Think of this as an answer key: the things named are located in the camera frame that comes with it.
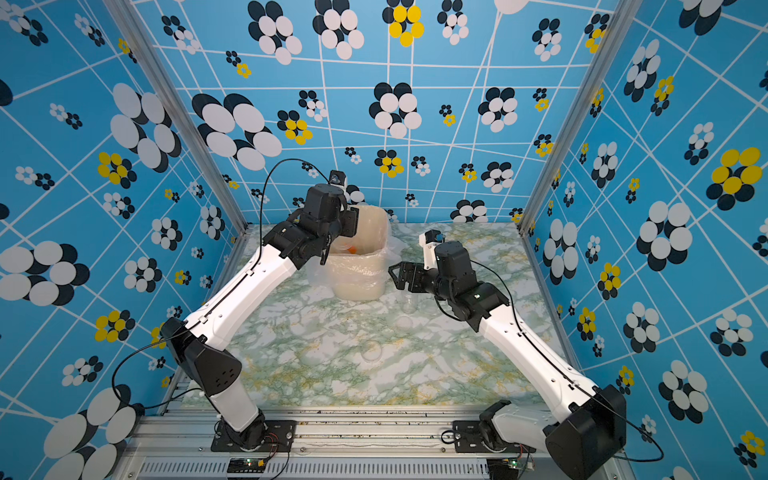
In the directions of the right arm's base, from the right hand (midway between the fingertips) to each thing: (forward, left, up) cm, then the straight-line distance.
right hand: (407, 268), depth 75 cm
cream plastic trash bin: (+3, +13, -2) cm, 13 cm away
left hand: (+13, +15, +10) cm, 22 cm away
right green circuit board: (-38, -23, -27) cm, 52 cm away
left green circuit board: (-39, +39, -28) cm, 62 cm away
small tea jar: (+3, -1, -25) cm, 25 cm away
